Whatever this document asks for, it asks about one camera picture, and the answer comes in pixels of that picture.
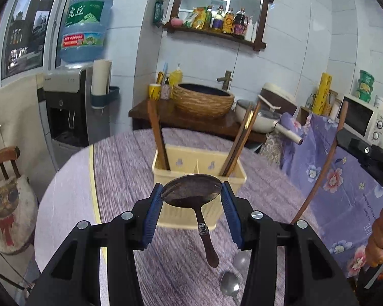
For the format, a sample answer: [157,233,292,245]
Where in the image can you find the small steel spoon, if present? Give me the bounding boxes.
[232,251,250,272]

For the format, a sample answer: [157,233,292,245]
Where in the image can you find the oval steel spoon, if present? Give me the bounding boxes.
[220,272,240,303]

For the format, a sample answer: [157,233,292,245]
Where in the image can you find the brown wooden chopstick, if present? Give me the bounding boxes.
[290,100,350,225]
[219,104,254,176]
[147,99,170,171]
[224,101,261,177]

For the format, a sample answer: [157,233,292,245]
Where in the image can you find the round ladle spoon wooden handle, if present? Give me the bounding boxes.
[161,174,222,268]

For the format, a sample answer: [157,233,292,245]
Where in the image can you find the person's right hand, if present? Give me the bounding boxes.
[365,208,383,267]

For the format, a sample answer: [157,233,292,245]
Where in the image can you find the purple floral cloth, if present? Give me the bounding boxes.
[281,113,383,277]

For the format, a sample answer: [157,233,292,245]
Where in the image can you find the white microwave oven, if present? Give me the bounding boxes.
[340,95,383,146]

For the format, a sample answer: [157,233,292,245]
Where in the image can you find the purple striped tablecloth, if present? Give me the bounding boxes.
[33,127,327,306]

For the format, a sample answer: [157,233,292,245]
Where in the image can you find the cream plastic utensil holder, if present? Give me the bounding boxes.
[152,145,247,231]

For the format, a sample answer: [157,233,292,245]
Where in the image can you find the yellow roll package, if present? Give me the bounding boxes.
[312,73,332,115]

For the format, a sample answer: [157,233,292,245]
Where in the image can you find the wooden chair with cushion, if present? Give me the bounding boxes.
[0,146,34,251]

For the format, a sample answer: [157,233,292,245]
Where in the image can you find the cat print seat cushion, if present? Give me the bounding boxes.
[0,175,39,255]

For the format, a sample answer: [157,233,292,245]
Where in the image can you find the dark wooden counter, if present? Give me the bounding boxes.
[128,97,269,144]

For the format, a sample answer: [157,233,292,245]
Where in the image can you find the water dispenser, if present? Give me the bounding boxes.
[38,63,111,170]

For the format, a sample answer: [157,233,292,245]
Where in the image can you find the woven basket sink bowl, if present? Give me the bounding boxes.
[173,83,234,119]

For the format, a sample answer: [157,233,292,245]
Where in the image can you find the paper cup stack holder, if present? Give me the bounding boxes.
[90,59,119,110]

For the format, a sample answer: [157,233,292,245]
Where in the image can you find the brass faucet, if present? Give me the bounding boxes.
[217,70,232,92]

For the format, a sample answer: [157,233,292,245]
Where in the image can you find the yellow soap bottle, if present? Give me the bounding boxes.
[168,64,183,98]

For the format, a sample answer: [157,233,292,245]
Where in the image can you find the beige fabric cover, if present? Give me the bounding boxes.
[0,74,56,198]

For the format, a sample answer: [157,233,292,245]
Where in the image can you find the blue water bottle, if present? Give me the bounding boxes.
[59,0,113,64]

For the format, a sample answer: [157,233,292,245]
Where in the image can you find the window with shelves behind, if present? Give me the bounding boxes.
[1,0,54,79]

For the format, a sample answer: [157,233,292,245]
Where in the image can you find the white pan with handle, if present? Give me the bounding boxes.
[234,95,303,145]

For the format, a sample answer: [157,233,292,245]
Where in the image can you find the wooden wall shelf frame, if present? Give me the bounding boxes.
[164,0,274,52]

